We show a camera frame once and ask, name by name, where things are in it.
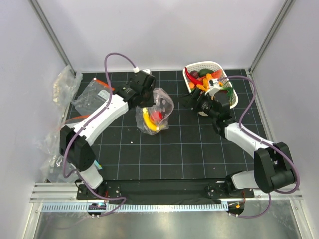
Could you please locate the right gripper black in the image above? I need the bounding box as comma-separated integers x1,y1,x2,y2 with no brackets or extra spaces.
177,87,218,120

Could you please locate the yellow toy banana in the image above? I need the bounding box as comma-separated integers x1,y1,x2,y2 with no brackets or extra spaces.
142,108,165,132

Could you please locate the red toy strawberry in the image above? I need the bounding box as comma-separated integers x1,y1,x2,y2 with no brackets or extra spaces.
150,111,163,124

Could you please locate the clear pink-dotted zip bag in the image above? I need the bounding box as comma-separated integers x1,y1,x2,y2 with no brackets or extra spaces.
135,88,174,135

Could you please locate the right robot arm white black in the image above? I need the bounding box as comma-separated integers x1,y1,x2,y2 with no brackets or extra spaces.
183,89,300,197

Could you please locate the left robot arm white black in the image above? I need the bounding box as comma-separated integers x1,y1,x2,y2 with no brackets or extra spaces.
59,69,156,199

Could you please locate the orange-zip bag upper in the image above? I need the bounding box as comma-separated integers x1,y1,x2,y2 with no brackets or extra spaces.
72,78,110,115

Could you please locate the orange-zip bag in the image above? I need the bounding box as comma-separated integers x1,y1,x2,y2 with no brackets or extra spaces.
35,115,89,156
72,78,110,115

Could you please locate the orange-zip bag lower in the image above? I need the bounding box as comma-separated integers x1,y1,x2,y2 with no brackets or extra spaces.
35,115,89,156

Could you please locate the blue-zip clear bag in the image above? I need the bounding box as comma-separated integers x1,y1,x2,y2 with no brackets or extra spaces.
40,155,80,183

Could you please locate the orange toy bell pepper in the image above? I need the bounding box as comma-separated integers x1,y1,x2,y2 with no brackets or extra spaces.
196,73,217,91

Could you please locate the red toy chili pepper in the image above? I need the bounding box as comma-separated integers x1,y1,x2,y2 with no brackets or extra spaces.
184,67,203,85

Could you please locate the white perforated plastic basket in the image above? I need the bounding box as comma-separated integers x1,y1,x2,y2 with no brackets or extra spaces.
182,61,239,109

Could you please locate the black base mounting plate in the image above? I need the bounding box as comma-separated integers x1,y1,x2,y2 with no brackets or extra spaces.
76,178,255,205

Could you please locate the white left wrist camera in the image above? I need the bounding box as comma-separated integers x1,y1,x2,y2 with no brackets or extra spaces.
142,69,152,75

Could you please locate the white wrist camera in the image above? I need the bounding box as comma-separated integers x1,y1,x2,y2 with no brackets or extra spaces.
205,78,221,97
142,69,152,75

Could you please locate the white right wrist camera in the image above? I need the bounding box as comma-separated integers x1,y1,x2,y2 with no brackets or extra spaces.
205,78,221,97

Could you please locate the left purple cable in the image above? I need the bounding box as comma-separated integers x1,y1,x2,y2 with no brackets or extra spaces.
62,52,140,216

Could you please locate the purple cable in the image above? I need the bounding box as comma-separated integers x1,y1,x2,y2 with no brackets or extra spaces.
62,52,140,216
216,76,301,219

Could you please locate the crumpled clear bag at wall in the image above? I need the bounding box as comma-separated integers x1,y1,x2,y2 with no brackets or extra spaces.
53,65,83,107

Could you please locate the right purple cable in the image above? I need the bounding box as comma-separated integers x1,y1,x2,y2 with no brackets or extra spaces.
216,76,301,219

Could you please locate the perforated aluminium rail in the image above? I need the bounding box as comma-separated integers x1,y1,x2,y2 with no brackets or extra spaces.
41,201,228,213

